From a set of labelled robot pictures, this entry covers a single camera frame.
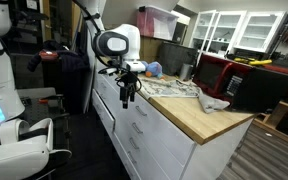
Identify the blue plush toy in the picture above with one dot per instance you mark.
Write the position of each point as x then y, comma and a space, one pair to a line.
155, 69

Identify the dark jacket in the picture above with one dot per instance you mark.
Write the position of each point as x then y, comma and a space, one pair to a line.
70, 60

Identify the black clamp orange tip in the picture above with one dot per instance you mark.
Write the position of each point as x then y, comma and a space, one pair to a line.
43, 100

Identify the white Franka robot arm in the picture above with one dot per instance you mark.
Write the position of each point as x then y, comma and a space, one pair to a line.
124, 36

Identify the white glass door cabinet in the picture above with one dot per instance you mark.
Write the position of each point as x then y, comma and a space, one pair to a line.
257, 31

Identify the black perforated robot stand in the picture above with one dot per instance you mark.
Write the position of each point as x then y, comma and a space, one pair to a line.
34, 113

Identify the red black microwave oven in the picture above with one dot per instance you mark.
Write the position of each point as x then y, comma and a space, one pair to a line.
250, 90

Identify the black cabinet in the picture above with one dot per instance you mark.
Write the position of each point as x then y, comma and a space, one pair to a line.
64, 90

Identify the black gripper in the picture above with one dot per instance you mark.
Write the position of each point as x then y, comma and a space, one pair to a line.
129, 81

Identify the dark storage shelf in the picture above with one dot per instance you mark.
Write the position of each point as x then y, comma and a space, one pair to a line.
24, 33

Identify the patterned white cloth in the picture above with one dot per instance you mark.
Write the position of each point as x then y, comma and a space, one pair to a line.
164, 88

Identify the clear plastic storage bin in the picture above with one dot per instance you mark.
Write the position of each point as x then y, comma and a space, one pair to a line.
157, 25

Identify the wooden workbench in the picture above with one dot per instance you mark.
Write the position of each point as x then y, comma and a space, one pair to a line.
284, 110

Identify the white drawer cabinet wooden top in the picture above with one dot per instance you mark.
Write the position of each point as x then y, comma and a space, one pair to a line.
217, 156

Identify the yellow black power tool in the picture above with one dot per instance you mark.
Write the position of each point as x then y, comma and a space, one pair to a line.
257, 62

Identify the metal cup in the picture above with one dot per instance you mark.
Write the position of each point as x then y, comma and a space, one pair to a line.
185, 71

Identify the white panel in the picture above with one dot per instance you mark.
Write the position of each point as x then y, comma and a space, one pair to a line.
89, 73

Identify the grey crumpled cloth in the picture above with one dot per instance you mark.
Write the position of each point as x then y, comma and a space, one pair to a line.
212, 104

